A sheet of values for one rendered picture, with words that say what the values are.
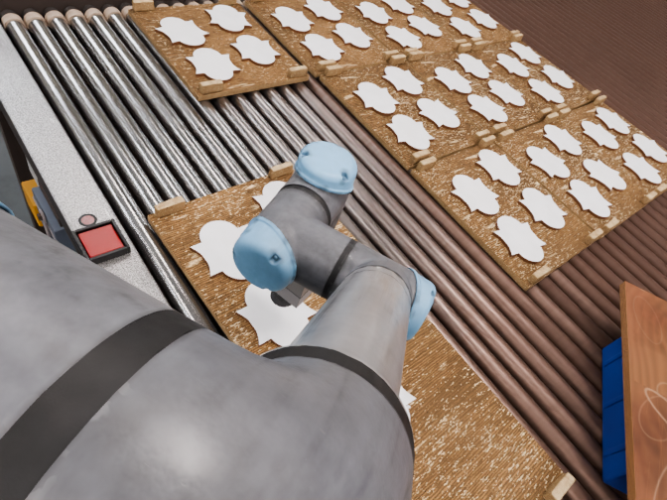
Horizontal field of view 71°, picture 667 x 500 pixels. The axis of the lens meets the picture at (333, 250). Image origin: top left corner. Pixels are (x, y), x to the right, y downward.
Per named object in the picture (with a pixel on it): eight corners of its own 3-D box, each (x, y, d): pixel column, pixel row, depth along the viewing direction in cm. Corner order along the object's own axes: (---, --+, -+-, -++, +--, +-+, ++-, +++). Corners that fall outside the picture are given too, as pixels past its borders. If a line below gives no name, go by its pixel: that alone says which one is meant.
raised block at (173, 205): (157, 219, 91) (157, 209, 88) (153, 213, 91) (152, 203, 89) (186, 209, 94) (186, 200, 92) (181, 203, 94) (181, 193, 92)
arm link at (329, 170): (284, 161, 54) (317, 126, 59) (268, 222, 62) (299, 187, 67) (343, 193, 53) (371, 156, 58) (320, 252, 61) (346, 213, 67)
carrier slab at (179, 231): (264, 392, 77) (265, 388, 76) (147, 220, 92) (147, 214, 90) (405, 301, 97) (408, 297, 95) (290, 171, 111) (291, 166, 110)
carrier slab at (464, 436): (437, 647, 62) (442, 648, 61) (267, 393, 77) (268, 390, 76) (564, 481, 82) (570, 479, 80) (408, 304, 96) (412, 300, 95)
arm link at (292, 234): (324, 282, 47) (365, 216, 54) (227, 228, 48) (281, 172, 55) (308, 320, 53) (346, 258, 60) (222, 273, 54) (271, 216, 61)
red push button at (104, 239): (90, 262, 84) (89, 258, 83) (77, 238, 86) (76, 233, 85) (125, 250, 87) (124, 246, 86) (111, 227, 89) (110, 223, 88)
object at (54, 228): (61, 278, 106) (45, 226, 92) (39, 234, 111) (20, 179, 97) (111, 260, 112) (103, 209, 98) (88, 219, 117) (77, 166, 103)
